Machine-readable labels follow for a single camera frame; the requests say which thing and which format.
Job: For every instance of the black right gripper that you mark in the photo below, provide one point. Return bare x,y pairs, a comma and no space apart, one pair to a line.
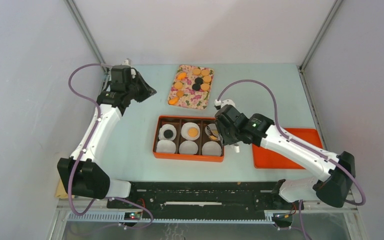
225,140

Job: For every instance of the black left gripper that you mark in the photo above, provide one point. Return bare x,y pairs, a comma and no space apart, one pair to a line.
147,90

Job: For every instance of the black sandwich cookie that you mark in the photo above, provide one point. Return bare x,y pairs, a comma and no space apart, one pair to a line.
198,81
196,87
168,133

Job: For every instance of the floral pink serving tray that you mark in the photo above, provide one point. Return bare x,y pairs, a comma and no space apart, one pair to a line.
197,100

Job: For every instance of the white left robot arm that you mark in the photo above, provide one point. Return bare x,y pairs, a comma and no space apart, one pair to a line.
81,173

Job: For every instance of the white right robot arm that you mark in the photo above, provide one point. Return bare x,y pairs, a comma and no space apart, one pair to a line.
332,174

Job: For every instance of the orange compartment cookie box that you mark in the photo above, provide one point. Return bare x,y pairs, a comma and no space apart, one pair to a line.
178,121

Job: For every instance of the orange fish-shaped cookie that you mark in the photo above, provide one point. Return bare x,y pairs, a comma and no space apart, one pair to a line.
173,101
181,76

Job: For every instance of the orange box lid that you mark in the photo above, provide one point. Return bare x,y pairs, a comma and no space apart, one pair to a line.
268,159

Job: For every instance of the swirl butter cookie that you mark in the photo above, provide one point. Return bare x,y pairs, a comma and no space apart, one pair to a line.
179,93

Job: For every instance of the yellow cloth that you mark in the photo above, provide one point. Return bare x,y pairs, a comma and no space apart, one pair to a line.
60,192

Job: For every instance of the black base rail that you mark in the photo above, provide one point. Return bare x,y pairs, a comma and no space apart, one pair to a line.
205,195

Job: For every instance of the aluminium frame rail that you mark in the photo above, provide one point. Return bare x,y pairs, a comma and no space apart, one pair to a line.
107,211

